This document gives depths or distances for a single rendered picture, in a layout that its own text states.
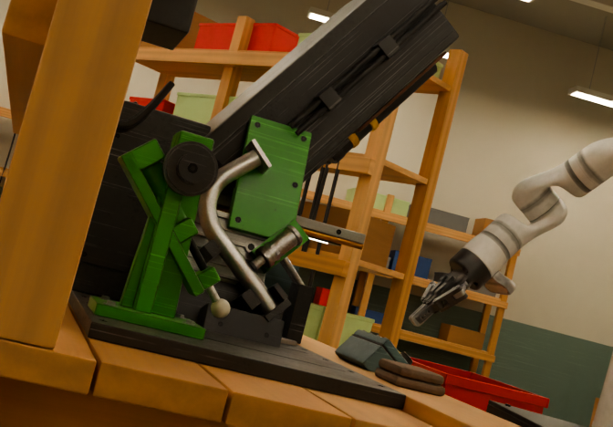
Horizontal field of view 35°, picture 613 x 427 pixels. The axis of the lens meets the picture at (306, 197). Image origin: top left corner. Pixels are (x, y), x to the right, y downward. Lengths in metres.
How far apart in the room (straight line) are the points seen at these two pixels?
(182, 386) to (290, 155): 0.76
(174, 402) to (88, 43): 0.38
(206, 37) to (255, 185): 3.79
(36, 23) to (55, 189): 0.21
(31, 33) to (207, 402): 0.44
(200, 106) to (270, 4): 5.91
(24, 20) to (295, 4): 10.02
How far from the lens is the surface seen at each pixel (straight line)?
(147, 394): 1.02
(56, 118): 1.00
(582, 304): 11.65
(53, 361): 1.01
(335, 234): 1.83
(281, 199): 1.68
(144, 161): 1.35
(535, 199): 1.81
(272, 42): 5.04
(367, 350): 1.61
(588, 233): 11.68
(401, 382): 1.42
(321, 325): 4.29
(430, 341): 10.40
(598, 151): 1.78
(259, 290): 1.59
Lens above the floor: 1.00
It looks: 5 degrees up
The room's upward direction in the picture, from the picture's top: 14 degrees clockwise
